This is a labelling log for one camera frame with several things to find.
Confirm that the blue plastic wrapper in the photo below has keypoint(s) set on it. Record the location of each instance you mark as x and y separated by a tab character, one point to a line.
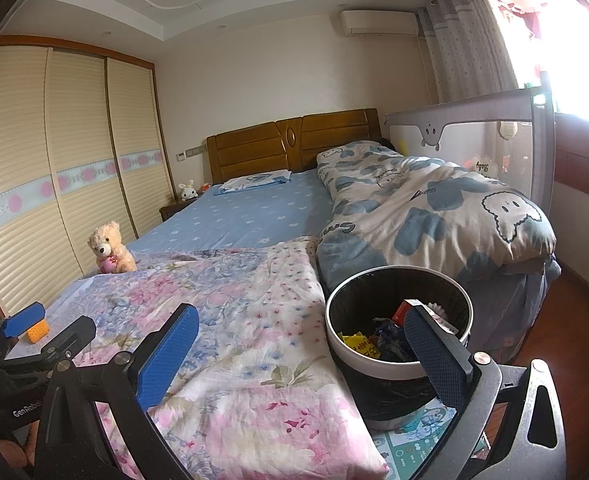
392	340

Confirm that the red brown drawer cabinet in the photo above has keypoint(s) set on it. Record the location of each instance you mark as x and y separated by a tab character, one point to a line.
584	160

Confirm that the cream sliding door wardrobe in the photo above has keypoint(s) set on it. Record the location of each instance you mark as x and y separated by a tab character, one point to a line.
24	160

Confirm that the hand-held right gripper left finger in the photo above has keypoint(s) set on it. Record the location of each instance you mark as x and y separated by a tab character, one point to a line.
167	355

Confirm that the red paper box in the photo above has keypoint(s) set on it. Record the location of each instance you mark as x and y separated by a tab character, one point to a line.
407	311

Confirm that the grey dotted curtain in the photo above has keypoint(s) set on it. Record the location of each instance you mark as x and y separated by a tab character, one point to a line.
464	40

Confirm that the bed with blue sheet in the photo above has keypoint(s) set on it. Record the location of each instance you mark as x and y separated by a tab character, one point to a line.
234	220

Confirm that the white round bin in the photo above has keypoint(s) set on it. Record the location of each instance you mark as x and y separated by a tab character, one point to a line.
374	395

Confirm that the beige teddy bear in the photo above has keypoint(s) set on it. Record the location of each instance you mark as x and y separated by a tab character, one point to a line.
109	250

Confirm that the white foam net sleeve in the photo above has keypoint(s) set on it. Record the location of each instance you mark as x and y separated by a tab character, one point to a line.
444	316

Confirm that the white wall switch panel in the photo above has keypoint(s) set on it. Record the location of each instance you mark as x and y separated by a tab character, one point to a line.
181	156

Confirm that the orange mesh roller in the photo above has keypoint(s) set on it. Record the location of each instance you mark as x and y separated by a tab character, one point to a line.
38	334

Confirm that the white air conditioner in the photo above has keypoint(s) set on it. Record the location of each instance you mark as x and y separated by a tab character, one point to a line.
379	22

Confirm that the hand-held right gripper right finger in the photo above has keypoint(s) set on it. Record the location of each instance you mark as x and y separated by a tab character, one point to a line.
434	355

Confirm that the white rabbit toy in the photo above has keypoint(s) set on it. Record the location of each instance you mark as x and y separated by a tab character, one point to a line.
188	191

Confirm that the pink floral blanket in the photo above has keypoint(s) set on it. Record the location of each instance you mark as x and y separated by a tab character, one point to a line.
234	340

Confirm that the green printed floor mat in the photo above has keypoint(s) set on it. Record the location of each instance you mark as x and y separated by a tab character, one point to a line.
414	455

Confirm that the yellow snack packet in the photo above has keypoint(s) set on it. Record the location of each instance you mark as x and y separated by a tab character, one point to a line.
358	345

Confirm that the wooden headboard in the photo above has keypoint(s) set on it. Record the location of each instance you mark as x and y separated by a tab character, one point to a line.
254	145

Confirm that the dark wooden nightstand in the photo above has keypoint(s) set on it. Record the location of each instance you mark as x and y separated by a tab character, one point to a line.
174	209

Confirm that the person's left hand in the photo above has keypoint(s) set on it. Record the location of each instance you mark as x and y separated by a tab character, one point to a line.
12	460

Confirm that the blue cloud print duvet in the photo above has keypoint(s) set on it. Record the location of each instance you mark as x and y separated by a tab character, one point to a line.
424	210

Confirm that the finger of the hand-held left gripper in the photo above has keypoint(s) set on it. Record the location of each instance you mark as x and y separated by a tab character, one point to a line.
24	320
72	339

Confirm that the blue patterned pillow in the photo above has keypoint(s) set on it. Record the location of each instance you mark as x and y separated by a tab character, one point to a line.
254	181

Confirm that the grey bed guard rail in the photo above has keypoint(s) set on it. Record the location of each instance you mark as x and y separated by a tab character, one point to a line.
474	110

